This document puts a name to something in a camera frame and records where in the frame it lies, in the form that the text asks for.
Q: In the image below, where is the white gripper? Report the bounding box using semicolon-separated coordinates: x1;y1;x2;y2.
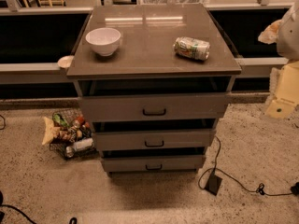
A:
258;20;299;119

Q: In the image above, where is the grey drawer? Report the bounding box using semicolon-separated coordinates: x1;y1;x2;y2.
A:
101;155;206;173
78;93;229;122
93;129;216;151

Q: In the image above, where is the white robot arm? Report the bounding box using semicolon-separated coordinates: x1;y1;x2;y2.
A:
258;1;299;119

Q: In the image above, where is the grey drawer cabinet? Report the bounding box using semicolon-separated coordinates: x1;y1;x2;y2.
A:
65;3;243;176

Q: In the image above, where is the grey top drawer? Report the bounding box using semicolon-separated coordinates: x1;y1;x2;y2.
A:
78;93;229;122

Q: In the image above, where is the grey bottom drawer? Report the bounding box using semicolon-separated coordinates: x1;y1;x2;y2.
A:
101;155;206;173

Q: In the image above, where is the crushed soda can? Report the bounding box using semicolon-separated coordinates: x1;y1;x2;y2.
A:
174;36;210;61

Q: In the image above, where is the black floor power box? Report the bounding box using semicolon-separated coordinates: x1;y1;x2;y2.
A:
205;172;222;195

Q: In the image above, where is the white bowl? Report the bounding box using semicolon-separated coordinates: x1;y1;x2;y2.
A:
85;27;121;56

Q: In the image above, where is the small round white disc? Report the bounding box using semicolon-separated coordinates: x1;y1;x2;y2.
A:
57;55;74;69

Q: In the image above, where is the red capped can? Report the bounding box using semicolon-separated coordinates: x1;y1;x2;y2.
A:
73;116;85;129

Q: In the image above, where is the clear plastic water bottle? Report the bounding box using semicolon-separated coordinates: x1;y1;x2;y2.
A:
65;138;93;158

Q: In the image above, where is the green snack bag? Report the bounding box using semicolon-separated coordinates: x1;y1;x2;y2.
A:
52;113;69;128

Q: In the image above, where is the yellow chip bag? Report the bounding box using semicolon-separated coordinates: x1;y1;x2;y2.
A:
42;117;60;145

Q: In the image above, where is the black floor cable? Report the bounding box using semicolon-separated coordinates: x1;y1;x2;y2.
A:
197;135;299;198

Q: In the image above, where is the black wire basket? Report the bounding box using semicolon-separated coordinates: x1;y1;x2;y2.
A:
49;108;96;160

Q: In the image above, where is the black cable at left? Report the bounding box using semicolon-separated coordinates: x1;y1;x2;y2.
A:
0;189;78;224

